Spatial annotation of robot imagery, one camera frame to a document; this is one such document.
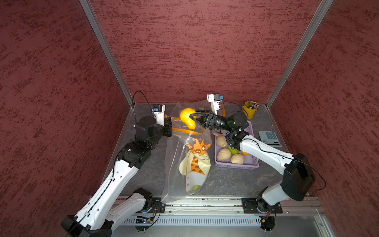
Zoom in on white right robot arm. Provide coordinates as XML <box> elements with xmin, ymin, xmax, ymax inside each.
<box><xmin>180</xmin><ymin>109</ymin><xmax>315</xmax><ymax>213</ymax></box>

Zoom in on aluminium corner post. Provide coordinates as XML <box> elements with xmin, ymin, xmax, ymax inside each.
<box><xmin>265</xmin><ymin>0</ymin><xmax>334</xmax><ymax>110</ymax></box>
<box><xmin>80</xmin><ymin>0</ymin><xmax>133</xmax><ymax>107</ymax></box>

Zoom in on lilac perforated plastic basket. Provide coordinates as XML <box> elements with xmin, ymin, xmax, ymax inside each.
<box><xmin>214</xmin><ymin>119</ymin><xmax>260</xmax><ymax>170</ymax></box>

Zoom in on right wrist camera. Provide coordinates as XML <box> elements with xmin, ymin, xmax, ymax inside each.
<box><xmin>207</xmin><ymin>94</ymin><xmax>223</xmax><ymax>115</ymax></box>

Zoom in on aluminium corner post right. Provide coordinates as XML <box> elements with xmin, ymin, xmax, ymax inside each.
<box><xmin>265</xmin><ymin>0</ymin><xmax>334</xmax><ymax>110</ymax></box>

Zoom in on aluminium corner post left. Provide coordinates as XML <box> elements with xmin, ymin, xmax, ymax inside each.
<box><xmin>80</xmin><ymin>0</ymin><xmax>133</xmax><ymax>107</ymax></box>

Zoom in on orange fruit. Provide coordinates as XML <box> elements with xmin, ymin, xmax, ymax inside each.
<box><xmin>180</xmin><ymin>108</ymin><xmax>196</xmax><ymax>130</ymax></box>

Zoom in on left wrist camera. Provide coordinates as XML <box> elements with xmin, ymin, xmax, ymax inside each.
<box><xmin>152</xmin><ymin>104</ymin><xmax>165</xmax><ymax>126</ymax></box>

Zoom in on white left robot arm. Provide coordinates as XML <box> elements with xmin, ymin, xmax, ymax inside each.
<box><xmin>61</xmin><ymin>117</ymin><xmax>172</xmax><ymax>237</ymax></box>

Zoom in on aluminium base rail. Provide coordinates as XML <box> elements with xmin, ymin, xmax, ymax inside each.
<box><xmin>73</xmin><ymin>195</ymin><xmax>335</xmax><ymax>237</ymax></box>

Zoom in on clear bag with green fruit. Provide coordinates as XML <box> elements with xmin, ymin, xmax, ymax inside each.
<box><xmin>162</xmin><ymin>100</ymin><xmax>212</xmax><ymax>203</ymax></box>

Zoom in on beige pear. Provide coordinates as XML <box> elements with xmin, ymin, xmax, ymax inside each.
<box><xmin>231</xmin><ymin>154</ymin><xmax>245</xmax><ymax>165</ymax></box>
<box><xmin>216</xmin><ymin>136</ymin><xmax>229</xmax><ymax>148</ymax></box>
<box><xmin>217</xmin><ymin>148</ymin><xmax>232</xmax><ymax>162</ymax></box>

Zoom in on beige pear top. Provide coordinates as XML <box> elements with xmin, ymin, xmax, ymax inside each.
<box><xmin>216</xmin><ymin>136</ymin><xmax>229</xmax><ymax>148</ymax></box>

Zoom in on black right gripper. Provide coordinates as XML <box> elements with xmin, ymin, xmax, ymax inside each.
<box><xmin>189</xmin><ymin>107</ymin><xmax>235</xmax><ymax>131</ymax></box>

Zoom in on green pear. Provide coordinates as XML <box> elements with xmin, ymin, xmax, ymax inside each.
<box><xmin>228</xmin><ymin>146</ymin><xmax>240</xmax><ymax>155</ymax></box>

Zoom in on grey desk calculator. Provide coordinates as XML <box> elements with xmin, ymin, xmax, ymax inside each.
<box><xmin>258</xmin><ymin>131</ymin><xmax>282</xmax><ymax>147</ymax></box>

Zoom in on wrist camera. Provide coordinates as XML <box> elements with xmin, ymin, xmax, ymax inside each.
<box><xmin>207</xmin><ymin>94</ymin><xmax>223</xmax><ymax>115</ymax></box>
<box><xmin>152</xmin><ymin>104</ymin><xmax>165</xmax><ymax>126</ymax></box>

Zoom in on yellow pen cup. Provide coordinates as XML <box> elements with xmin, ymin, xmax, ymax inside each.
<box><xmin>242</xmin><ymin>101</ymin><xmax>258</xmax><ymax>119</ymax></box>

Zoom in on pens in cup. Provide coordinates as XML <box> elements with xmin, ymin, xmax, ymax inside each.
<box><xmin>247</xmin><ymin>100</ymin><xmax>259</xmax><ymax>110</ymax></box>

